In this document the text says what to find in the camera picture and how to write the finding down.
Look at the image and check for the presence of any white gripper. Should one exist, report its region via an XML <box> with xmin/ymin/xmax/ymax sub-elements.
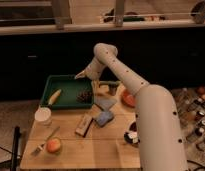
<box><xmin>74</xmin><ymin>65</ymin><xmax>100</xmax><ymax>80</ymax></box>

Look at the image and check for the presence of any dark red grape bunch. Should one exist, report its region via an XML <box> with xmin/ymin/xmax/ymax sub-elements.
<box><xmin>76</xmin><ymin>89</ymin><xmax>93</xmax><ymax>103</ymax></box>

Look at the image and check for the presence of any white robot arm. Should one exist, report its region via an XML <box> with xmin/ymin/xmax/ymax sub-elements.
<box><xmin>75</xmin><ymin>43</ymin><xmax>188</xmax><ymax>171</ymax></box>

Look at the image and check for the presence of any green plastic tray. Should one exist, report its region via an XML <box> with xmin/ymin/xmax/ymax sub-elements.
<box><xmin>40</xmin><ymin>75</ymin><xmax>94</xmax><ymax>110</ymax></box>

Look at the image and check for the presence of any grey blue cloth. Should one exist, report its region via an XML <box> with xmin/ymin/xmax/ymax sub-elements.
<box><xmin>94</xmin><ymin>97</ymin><xmax>117</xmax><ymax>111</ymax></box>

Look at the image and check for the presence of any blue sponge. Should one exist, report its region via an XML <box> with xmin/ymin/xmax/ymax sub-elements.
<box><xmin>95</xmin><ymin>111</ymin><xmax>114</xmax><ymax>127</ymax></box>

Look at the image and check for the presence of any wooden block eraser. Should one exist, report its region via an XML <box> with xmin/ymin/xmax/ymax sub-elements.
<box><xmin>75</xmin><ymin>114</ymin><xmax>93</xmax><ymax>137</ymax></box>

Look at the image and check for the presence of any orange bowl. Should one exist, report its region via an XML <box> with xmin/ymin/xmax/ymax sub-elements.
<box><xmin>121</xmin><ymin>89</ymin><xmax>135</xmax><ymax>108</ymax></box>

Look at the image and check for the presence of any white lidded cup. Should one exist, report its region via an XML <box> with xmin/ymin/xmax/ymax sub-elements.
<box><xmin>34</xmin><ymin>107</ymin><xmax>52</xmax><ymax>126</ymax></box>

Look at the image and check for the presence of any dark brown bowl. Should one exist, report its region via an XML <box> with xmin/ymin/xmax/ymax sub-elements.
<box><xmin>127</xmin><ymin>122</ymin><xmax>138</xmax><ymax>145</ymax></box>

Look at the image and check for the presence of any orange peach fruit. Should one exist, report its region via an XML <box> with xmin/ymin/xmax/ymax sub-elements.
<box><xmin>46</xmin><ymin>138</ymin><xmax>61</xmax><ymax>153</ymax></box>

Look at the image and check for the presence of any white black marker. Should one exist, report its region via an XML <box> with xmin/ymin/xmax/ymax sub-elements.
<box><xmin>124</xmin><ymin>132</ymin><xmax>138</xmax><ymax>144</ymax></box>

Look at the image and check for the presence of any black pole stand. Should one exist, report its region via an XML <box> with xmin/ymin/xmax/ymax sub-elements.
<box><xmin>10</xmin><ymin>126</ymin><xmax>21</xmax><ymax>171</ymax></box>

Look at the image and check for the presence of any metal fork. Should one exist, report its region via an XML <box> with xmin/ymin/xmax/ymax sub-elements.
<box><xmin>31</xmin><ymin>126</ymin><xmax>60</xmax><ymax>156</ymax></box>

